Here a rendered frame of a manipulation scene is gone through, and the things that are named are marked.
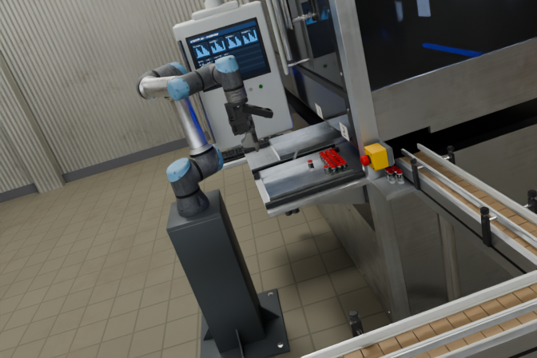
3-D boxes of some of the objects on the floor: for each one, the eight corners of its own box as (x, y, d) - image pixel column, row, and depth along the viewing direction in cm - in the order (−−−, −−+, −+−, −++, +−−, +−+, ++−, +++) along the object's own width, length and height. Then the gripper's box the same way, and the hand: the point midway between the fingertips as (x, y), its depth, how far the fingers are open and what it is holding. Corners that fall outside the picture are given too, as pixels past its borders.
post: (409, 333, 197) (308, -215, 117) (415, 343, 192) (314, -226, 111) (396, 338, 197) (286, -209, 116) (403, 348, 191) (291, -220, 111)
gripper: (223, 101, 154) (239, 153, 162) (224, 107, 145) (242, 161, 154) (245, 94, 154) (260, 145, 163) (248, 99, 146) (264, 153, 154)
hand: (258, 148), depth 158 cm, fingers closed
